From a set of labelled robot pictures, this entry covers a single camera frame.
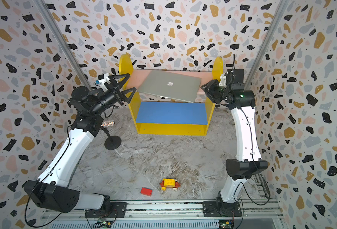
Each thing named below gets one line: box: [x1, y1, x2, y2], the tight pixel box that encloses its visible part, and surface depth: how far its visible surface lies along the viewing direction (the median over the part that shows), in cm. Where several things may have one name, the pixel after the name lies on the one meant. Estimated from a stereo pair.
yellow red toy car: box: [158, 177, 181, 191], surface depth 80 cm
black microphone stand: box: [101, 127, 122, 150], surface depth 100 cm
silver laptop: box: [137, 70, 202, 103], surface depth 79 cm
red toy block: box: [140, 187, 153, 197], surface depth 81 cm
